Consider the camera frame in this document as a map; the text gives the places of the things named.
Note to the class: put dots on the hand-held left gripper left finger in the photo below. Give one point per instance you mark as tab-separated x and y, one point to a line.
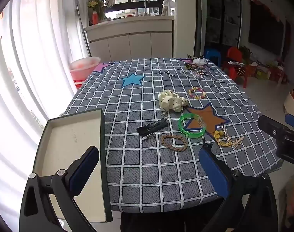
85	166

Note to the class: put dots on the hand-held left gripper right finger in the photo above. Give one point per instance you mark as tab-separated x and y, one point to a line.
213	171

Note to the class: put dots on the grey cardboard box tray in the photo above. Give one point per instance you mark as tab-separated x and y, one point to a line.
64	137

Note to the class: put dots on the green translucent bangle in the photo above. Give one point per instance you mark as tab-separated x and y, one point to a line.
183	129

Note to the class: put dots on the black scalloped snap hair clip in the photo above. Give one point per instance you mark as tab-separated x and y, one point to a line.
151	127

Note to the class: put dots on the cream polka dot scrunchie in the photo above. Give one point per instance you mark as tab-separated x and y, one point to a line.
168	101

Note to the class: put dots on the red gift boxes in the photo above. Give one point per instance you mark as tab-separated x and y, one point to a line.
270	72

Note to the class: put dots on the red plastic chair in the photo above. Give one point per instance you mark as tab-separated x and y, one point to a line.
235	55

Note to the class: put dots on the blue plastic stool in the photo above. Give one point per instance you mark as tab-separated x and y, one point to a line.
212	54

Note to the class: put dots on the pile of hair accessories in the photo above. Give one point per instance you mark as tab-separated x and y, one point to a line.
194	66

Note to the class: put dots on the white sheer curtain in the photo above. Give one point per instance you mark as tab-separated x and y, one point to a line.
40	53

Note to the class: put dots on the dark glass display cabinet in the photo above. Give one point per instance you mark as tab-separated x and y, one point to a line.
222	12

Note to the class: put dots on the white counter cabinet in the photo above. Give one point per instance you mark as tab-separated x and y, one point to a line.
137	43

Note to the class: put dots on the metal pole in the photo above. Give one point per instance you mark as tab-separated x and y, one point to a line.
80	26

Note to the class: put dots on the orange bottle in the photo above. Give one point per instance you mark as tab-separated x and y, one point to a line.
95	18

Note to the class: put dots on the yellow flower bouquet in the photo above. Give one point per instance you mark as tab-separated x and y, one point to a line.
97	6

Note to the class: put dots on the kitchen faucet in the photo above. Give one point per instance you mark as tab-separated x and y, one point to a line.
146	6

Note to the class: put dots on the black wall television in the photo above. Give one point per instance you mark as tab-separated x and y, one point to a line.
265	33

